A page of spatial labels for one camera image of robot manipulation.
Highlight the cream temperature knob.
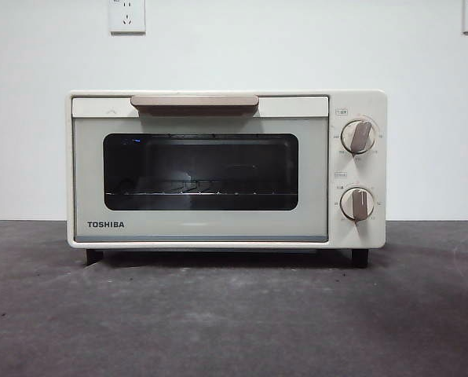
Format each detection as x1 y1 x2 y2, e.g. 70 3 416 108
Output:
341 119 378 155

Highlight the metal wire oven rack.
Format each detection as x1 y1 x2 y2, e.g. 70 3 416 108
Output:
104 188 298 198

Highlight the cream timer knob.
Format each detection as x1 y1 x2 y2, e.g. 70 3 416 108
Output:
340 185 376 221

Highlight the cream Toshiba toaster oven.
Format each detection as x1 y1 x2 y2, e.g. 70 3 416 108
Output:
64 89 388 269

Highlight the glass oven door with handle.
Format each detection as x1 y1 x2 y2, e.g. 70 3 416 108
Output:
71 93 330 243

